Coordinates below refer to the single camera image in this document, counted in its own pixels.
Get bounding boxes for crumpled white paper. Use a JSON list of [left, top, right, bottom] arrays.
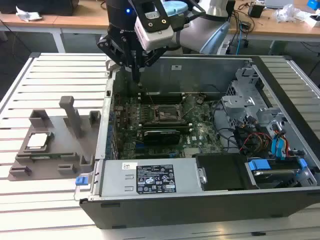
[[15, 5, 43, 23]]

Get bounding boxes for black bag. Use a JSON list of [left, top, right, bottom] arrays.
[[0, 0, 80, 16]]

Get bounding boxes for green RAM stick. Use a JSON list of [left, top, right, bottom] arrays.
[[29, 152, 76, 160]]

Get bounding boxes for silver chipset heatsink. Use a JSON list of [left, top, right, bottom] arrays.
[[183, 147, 201, 158]]

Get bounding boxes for grey case handle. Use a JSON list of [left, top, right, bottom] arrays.
[[104, 57, 119, 76]]

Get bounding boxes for wooden desk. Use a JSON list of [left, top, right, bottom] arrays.
[[223, 0, 320, 56], [0, 4, 111, 53]]

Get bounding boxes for blue cable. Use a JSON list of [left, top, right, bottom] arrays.
[[234, 21, 247, 55]]

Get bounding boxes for black graphics card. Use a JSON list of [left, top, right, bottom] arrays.
[[141, 127, 181, 146]]

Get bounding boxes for grey power supply unit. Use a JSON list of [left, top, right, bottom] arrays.
[[90, 159, 201, 200]]

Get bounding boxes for green motherboard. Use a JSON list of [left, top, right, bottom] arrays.
[[111, 93, 224, 160]]

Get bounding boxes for grey parts rack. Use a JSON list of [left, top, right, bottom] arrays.
[[7, 95, 102, 181]]

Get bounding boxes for white power strip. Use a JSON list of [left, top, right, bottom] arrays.
[[219, 41, 231, 55]]

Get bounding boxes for open black PC case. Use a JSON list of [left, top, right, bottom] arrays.
[[74, 53, 320, 230]]

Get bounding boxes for grey laptop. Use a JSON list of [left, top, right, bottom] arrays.
[[264, 0, 294, 9]]

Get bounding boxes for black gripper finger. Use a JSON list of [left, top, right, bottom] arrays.
[[137, 47, 167, 81], [96, 34, 139, 82]]

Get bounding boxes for clear plastic bag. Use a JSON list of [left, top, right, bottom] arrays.
[[271, 3, 302, 24]]

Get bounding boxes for silver CPU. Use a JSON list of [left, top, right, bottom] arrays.
[[26, 133, 49, 148]]

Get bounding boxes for small black box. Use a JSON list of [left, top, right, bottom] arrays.
[[247, 2, 266, 19]]

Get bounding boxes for CPU socket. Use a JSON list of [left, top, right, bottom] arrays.
[[152, 103, 188, 125]]

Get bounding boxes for red yellow power wires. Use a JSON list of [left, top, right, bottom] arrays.
[[237, 131, 274, 154]]

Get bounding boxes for silver metal drive cage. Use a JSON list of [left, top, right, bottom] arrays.
[[221, 66, 288, 126]]

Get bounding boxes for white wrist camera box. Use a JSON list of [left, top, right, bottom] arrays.
[[134, 0, 175, 52]]

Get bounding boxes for black plastic cover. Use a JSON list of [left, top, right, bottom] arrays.
[[194, 152, 259, 192]]

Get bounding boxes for hard disk in blue carrier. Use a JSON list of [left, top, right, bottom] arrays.
[[244, 156, 310, 189]]

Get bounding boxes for blue expansion slot clips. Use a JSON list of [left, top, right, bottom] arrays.
[[106, 111, 115, 158]]

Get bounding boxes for black RAM slot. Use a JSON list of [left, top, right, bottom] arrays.
[[141, 124, 194, 134], [138, 120, 189, 127], [137, 91, 186, 99], [139, 96, 185, 105]]

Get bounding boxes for blue case latch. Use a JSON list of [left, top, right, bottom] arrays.
[[75, 176, 90, 187]]

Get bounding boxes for black wire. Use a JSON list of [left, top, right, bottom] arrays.
[[201, 84, 242, 154]]

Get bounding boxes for blue flat wire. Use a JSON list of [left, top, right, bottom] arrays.
[[270, 136, 288, 161]]

